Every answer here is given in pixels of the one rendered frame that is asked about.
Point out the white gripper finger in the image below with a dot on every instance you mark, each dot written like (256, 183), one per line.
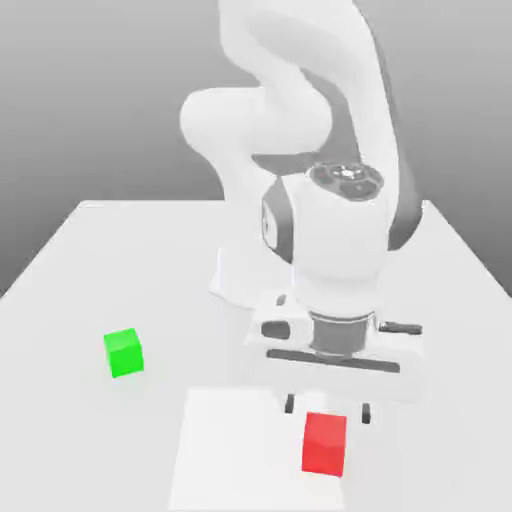
(366, 414)
(289, 404)

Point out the small green cube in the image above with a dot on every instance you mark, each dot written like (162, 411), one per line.
(124, 354)

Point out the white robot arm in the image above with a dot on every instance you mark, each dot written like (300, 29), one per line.
(256, 120)

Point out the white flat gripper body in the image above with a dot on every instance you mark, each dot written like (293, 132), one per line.
(376, 382)

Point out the small red cube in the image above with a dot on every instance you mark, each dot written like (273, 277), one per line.
(323, 446)

